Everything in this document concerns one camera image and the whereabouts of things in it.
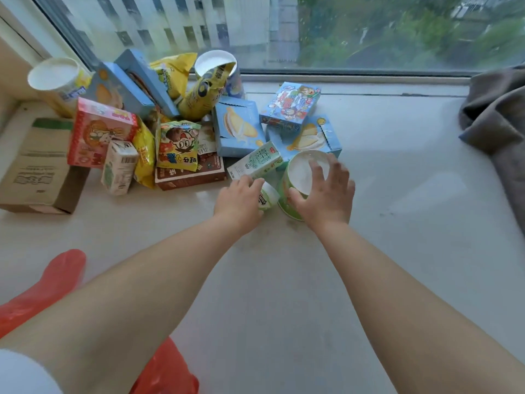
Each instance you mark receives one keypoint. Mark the person's right hand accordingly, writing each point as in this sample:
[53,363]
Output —
[328,201]

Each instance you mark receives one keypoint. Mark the person's left hand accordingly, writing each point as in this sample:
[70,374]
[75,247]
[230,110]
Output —
[236,207]

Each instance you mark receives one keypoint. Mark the person's right middle finger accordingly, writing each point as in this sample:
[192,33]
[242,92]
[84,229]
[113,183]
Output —
[331,167]

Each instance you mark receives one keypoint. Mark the person's right little finger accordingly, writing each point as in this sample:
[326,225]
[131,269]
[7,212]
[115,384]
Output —
[351,189]

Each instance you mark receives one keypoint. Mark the person's right thumb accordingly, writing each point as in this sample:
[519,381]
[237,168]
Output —
[295,197]

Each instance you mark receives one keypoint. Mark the person's left fingers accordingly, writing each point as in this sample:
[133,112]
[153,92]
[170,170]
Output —
[248,183]

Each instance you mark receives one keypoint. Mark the green snack canister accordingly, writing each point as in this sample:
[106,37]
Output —
[297,176]

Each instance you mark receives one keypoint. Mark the white green milk carton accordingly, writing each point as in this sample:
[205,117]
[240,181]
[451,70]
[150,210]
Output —
[255,162]
[119,168]
[270,196]

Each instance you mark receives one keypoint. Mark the person's right forearm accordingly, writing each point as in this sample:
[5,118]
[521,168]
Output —
[402,315]

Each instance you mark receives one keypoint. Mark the person's left forearm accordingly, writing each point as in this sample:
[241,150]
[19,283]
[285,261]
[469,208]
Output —
[143,291]

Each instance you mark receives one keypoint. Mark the blue cake box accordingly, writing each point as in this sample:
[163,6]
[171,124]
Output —
[113,92]
[147,77]
[238,127]
[313,137]

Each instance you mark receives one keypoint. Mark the brown chocolate box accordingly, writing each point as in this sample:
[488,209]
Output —
[197,174]

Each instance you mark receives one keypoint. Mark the blue cartoon snack box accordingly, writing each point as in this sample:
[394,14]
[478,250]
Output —
[290,104]

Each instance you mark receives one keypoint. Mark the green red cartoon candy bag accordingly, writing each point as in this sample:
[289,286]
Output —
[178,145]

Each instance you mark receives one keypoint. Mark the yellow blue snack canister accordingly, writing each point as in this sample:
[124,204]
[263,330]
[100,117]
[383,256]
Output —
[211,88]

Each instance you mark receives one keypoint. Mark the yellow snack bag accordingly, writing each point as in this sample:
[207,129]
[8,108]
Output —
[144,155]

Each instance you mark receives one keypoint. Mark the yellow chip bag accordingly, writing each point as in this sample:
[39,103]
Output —
[172,73]

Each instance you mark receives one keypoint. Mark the pink cartoon snack box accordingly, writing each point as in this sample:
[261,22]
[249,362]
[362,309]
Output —
[96,133]

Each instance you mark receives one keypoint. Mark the grey cloth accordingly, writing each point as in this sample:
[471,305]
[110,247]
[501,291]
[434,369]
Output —
[498,118]

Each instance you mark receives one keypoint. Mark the brown cardboard box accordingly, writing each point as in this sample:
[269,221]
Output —
[39,168]

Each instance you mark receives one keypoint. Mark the red plastic bag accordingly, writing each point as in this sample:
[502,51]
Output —
[53,279]

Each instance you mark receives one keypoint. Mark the white sleeve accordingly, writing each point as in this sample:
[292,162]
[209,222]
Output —
[20,375]

